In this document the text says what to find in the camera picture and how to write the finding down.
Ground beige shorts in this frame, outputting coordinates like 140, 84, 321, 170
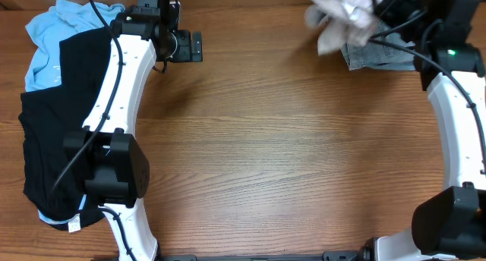
305, 0, 382, 55

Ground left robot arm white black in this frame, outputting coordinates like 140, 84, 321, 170
62, 0, 203, 261

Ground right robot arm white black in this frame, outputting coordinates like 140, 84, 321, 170
347, 0, 485, 260

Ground folded denim shorts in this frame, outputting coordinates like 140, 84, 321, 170
341, 43, 415, 71

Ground light blue shirt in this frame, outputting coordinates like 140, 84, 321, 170
24, 0, 126, 234

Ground black garment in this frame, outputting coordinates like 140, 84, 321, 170
19, 28, 112, 231

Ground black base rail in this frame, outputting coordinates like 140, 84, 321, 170
156, 248, 374, 261

